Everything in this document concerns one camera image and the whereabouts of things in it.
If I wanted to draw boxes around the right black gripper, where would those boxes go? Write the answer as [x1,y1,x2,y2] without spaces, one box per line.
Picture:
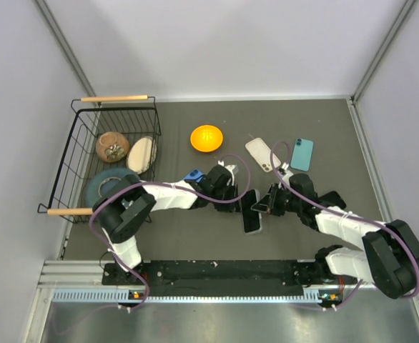
[252,183,302,216]

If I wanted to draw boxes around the blue phone case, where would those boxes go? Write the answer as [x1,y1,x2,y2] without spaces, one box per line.
[183,169,204,182]

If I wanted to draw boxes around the black screen smartphone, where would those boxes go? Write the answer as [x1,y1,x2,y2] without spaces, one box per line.
[240,189,262,215]

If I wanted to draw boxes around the clear transparent phone case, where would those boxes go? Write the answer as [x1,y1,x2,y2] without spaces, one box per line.
[242,214,263,234]

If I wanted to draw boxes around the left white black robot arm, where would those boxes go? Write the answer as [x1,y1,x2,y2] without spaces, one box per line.
[92,161,240,284]

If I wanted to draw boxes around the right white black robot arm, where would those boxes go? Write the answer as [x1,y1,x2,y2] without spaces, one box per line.
[252,174,419,299]

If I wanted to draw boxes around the beige phone case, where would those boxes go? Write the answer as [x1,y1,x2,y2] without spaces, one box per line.
[245,137,281,173]

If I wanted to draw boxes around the teal phone case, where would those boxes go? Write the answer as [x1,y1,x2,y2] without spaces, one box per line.
[290,138,314,172]

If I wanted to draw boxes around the black phone case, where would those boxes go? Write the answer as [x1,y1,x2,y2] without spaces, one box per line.
[319,191,347,209]

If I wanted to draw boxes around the orange bowl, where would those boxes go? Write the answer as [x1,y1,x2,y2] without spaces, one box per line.
[190,124,224,153]

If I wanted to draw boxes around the beige oval plate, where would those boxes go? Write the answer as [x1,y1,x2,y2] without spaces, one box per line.
[127,136,157,174]

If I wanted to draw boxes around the brown ceramic vase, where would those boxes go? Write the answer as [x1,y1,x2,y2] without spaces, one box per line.
[96,131,130,163]

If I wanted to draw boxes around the blue grey ceramic bowl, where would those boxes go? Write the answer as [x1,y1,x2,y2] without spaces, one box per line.
[84,167,138,208]

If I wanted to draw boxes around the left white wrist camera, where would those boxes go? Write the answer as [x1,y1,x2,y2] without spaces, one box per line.
[217,160,239,186]

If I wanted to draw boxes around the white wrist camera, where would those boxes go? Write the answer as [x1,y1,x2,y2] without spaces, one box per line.
[217,160,239,186]
[278,162,294,185]

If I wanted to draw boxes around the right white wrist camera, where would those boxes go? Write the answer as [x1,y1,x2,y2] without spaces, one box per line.
[278,162,294,185]

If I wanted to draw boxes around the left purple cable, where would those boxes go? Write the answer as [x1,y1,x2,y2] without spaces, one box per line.
[51,154,250,337]

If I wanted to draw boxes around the purple cable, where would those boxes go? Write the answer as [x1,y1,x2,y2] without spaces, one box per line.
[270,141,419,312]
[51,154,250,337]

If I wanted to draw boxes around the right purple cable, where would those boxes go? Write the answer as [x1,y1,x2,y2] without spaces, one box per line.
[270,141,419,312]

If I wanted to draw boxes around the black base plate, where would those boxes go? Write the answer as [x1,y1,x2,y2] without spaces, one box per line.
[102,259,342,289]

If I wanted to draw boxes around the black wire basket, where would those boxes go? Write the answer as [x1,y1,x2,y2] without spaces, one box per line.
[37,95,161,224]

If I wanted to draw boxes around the grey cable duct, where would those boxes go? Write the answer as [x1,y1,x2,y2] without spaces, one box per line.
[51,287,342,304]

